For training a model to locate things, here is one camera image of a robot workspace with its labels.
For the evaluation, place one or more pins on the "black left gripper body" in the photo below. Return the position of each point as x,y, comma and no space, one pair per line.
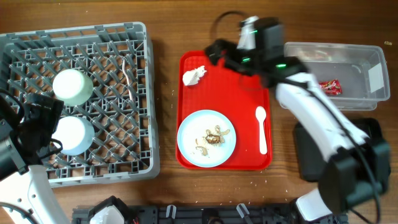
41,122

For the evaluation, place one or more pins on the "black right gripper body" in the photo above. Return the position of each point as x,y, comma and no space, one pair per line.
247,60

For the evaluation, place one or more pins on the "light blue bowl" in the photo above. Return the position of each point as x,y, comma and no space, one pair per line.
76,135

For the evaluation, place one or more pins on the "white plastic spoon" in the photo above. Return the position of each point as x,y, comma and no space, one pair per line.
261,117

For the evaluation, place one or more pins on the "light green bowl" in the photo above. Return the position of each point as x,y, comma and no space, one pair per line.
72,87

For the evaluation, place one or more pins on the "red snack wrapper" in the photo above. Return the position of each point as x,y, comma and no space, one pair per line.
331,87

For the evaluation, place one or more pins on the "white tissue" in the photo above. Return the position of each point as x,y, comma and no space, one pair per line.
192,77

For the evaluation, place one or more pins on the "light blue plate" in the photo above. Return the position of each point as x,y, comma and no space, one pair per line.
194,126

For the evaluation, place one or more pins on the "white plastic fork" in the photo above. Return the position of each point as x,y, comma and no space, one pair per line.
127,79

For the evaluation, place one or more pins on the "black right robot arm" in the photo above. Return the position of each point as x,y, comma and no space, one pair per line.
357,167

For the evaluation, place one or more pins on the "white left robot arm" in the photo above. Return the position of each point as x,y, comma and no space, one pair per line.
26,194

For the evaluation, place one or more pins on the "grey dishwasher rack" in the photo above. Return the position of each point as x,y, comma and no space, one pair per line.
126,143

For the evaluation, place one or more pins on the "red plastic tray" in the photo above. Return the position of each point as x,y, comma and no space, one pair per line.
234,96

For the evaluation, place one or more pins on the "food scraps on plate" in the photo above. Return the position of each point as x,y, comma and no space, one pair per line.
210,140

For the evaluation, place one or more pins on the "clear plastic bin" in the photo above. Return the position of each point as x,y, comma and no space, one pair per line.
360,69

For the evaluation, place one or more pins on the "black plastic tray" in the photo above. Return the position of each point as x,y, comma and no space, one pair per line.
310,159

